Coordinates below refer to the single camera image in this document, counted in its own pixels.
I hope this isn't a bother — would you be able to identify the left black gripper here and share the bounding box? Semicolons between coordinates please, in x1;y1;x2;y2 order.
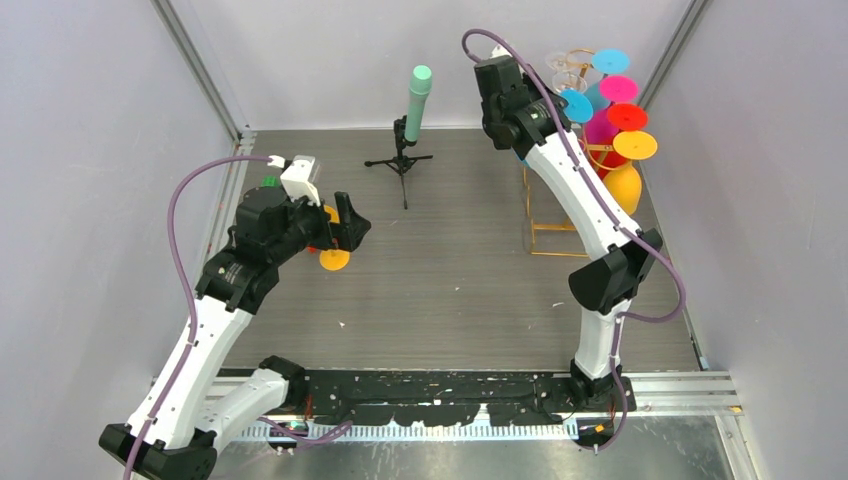
268;186;369;265

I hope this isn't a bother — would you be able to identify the orange wine glass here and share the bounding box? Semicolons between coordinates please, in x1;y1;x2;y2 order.
319;205;350;271
603;130;658;215

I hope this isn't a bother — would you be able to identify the blue wine glass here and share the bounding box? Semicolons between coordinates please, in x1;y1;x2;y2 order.
516;88;595;167

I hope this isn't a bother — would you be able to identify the clear wine glass front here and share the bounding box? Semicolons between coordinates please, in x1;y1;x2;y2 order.
551;71;588;93

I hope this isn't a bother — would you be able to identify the clear wine glass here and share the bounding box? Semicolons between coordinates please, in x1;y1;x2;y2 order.
551;71;588;93
545;51;580;72

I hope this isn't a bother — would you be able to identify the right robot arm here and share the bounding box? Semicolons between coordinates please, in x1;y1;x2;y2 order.
474;55;663;411

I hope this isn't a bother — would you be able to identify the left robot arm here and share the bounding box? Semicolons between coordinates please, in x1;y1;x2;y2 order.
99;186;372;479

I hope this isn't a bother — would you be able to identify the clear wine glass back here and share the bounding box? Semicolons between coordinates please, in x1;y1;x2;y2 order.
545;51;580;72

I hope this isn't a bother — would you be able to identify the red wine glass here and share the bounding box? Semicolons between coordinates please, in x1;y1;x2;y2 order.
585;103;649;179

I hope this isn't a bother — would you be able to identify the magenta wine glass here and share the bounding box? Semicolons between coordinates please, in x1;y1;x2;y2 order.
584;75;640;144

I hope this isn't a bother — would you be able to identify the cyan wine glass back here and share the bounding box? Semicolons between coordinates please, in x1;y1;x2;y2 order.
584;49;630;112

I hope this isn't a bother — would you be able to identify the green toy block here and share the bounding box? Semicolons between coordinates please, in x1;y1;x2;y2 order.
260;175;282;188

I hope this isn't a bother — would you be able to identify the mint green microphone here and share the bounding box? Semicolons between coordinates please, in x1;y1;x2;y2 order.
404;65;433;144

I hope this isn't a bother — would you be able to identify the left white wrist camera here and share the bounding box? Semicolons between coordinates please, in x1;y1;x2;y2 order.
280;155;321;206

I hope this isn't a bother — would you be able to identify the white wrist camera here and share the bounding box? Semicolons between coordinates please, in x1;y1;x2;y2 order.
280;155;321;206
488;45;513;60

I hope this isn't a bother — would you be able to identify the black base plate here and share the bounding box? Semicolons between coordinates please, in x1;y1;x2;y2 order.
273;369;621;427

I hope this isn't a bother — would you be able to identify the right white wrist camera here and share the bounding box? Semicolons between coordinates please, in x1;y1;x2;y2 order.
488;45;513;60

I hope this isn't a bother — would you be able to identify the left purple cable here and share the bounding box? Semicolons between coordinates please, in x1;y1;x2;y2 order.
119;154;286;480

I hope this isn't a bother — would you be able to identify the aluminium frame rail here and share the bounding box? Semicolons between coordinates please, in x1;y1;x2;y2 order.
205;371;742;447

